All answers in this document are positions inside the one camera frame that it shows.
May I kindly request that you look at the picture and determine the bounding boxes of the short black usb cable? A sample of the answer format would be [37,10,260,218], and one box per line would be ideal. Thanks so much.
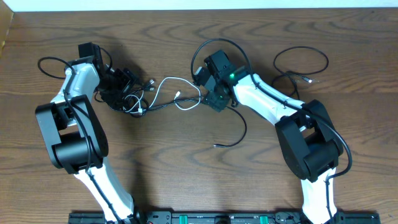
[108,79,248,149]

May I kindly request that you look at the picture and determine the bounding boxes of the white usb cable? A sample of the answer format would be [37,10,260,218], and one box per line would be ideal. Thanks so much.
[124,77,202,114]

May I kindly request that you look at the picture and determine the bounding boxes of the long black usb cable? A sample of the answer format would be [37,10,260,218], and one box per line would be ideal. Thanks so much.
[271,46,330,100]

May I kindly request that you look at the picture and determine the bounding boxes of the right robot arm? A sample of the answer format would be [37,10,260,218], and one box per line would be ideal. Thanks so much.
[191,50,343,223]

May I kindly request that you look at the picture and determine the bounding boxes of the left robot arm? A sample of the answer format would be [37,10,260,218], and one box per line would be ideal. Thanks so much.
[35,42,147,223]

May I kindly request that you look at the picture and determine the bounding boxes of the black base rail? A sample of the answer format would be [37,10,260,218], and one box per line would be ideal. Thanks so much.
[68,210,382,224]

